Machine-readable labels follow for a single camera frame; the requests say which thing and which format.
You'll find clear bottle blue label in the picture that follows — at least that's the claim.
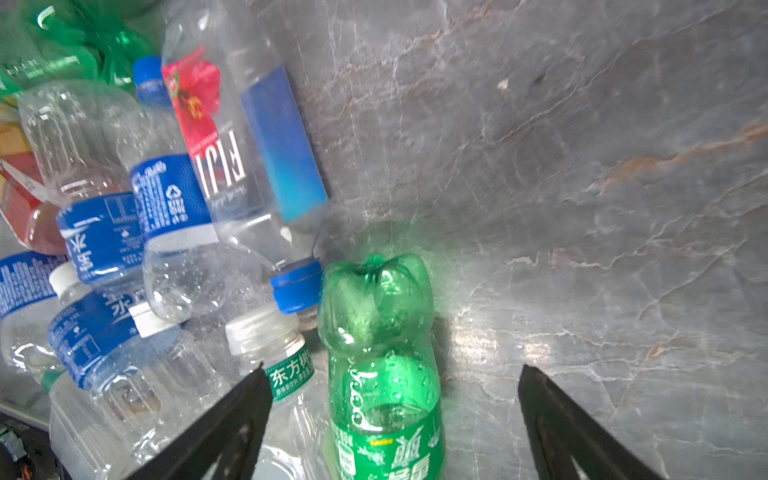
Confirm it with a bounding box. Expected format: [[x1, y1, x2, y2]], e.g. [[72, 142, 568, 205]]
[[1, 250, 67, 382], [117, 56, 265, 323], [16, 79, 181, 338], [47, 261, 231, 463]]

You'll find Fiji bottle pink flower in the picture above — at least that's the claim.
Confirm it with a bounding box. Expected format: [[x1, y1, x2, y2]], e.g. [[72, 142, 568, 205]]
[[161, 1, 329, 314]]

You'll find green bottle yellow cap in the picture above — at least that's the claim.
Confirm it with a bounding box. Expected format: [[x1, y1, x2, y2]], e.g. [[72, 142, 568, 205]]
[[1, 1, 159, 104], [318, 254, 446, 479]]

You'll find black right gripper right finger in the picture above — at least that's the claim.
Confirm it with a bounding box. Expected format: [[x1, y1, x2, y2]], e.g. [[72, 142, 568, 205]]
[[518, 365, 660, 479]]

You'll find green bottle yellow cap top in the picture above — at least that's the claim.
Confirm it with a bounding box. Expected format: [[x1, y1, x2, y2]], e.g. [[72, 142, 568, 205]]
[[1, 1, 159, 104]]

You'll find orange red tea bottle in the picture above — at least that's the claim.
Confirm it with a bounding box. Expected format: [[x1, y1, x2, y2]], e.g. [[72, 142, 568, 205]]
[[1, 104, 67, 255]]

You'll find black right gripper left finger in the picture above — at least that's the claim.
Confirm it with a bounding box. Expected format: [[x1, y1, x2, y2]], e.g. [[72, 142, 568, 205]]
[[129, 367, 273, 480]]

